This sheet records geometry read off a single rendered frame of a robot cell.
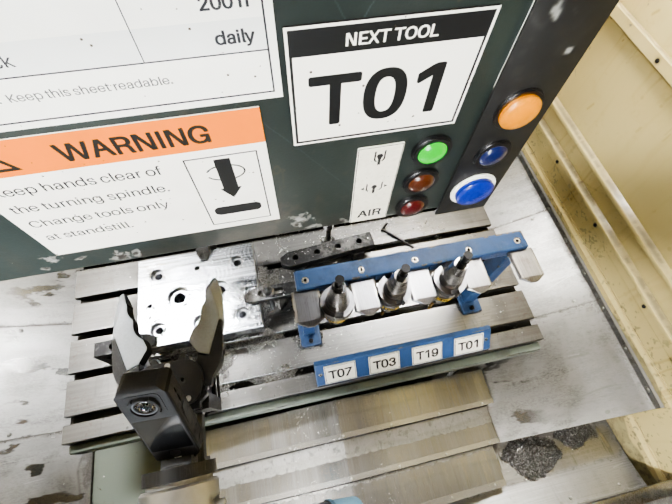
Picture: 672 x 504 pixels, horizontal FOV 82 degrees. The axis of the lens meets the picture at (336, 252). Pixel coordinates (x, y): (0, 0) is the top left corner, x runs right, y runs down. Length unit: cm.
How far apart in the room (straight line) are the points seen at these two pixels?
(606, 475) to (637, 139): 91
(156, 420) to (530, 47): 40
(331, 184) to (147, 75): 13
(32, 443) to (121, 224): 120
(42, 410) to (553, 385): 145
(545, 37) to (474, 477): 114
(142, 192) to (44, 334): 128
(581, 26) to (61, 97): 24
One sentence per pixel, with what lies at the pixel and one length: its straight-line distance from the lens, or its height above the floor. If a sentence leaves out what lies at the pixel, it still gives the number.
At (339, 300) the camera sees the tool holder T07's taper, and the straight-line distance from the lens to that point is 67.
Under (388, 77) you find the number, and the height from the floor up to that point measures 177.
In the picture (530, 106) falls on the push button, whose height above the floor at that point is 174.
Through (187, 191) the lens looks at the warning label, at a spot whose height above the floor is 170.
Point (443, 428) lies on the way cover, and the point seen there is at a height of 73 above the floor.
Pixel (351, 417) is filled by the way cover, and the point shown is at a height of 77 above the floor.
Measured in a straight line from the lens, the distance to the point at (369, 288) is 74.
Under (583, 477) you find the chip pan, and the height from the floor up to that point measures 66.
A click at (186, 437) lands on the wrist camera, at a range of 44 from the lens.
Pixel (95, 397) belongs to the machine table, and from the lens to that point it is 114.
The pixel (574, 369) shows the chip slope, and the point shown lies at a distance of 132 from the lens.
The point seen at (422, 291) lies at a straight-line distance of 76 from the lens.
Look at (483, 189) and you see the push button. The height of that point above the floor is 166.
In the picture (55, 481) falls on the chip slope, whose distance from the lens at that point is 143.
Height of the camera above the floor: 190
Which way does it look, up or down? 63 degrees down
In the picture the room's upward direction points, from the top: 4 degrees clockwise
